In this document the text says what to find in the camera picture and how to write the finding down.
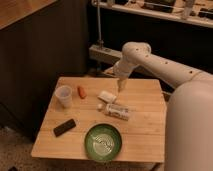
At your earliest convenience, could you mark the translucent plastic cup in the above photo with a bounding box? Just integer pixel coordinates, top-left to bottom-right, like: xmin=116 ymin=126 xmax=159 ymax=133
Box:
xmin=55 ymin=85 xmax=72 ymax=108

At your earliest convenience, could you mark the black rectangular block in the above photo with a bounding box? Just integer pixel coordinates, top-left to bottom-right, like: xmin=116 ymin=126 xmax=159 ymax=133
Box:
xmin=53 ymin=119 xmax=76 ymax=137

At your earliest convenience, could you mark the green ceramic bowl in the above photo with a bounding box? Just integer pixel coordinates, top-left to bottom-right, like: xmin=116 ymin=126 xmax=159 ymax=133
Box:
xmin=84 ymin=123 xmax=122 ymax=163

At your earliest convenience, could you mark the wooden table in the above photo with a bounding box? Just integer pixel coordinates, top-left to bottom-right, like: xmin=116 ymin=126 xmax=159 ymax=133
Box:
xmin=31 ymin=77 xmax=166 ymax=163

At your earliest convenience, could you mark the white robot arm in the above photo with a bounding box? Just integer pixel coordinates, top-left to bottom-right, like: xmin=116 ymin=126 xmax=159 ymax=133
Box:
xmin=113 ymin=42 xmax=213 ymax=171

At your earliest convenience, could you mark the metal shelf rack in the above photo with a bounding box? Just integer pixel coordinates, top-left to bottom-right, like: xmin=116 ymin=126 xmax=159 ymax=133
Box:
xmin=89 ymin=0 xmax=213 ymax=74

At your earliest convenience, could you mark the dark wooden cabinet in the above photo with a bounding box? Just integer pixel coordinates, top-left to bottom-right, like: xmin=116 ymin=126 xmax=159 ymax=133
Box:
xmin=0 ymin=0 xmax=88 ymax=140

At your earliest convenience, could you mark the orange carrot toy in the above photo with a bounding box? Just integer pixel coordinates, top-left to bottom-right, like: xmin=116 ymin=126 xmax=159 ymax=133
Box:
xmin=77 ymin=86 xmax=87 ymax=99

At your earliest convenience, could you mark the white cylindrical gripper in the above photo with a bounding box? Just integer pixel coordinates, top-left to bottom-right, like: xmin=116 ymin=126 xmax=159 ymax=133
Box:
xmin=113 ymin=60 xmax=137 ymax=92

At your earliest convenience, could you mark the clear plastic bottle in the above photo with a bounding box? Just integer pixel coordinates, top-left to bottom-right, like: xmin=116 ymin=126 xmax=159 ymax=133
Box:
xmin=97 ymin=103 xmax=130 ymax=120

